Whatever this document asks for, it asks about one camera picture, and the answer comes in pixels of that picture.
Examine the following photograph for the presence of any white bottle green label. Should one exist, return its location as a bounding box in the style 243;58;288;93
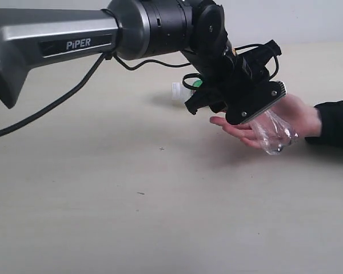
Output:
171;82;195;103

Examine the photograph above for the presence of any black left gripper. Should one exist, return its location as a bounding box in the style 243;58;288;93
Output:
185;65;286;125

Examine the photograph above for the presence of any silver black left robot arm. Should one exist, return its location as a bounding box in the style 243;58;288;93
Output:
0;1;286;125

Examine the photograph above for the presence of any clear cola bottle red label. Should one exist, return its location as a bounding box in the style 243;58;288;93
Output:
250;110;299;155

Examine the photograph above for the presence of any black sleeved forearm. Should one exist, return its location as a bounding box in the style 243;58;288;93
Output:
305;100;343;148

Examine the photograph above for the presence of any person's open right hand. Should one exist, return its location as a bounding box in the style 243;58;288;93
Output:
210;94;322;150

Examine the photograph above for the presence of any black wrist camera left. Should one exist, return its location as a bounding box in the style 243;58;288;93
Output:
235;39;282;83

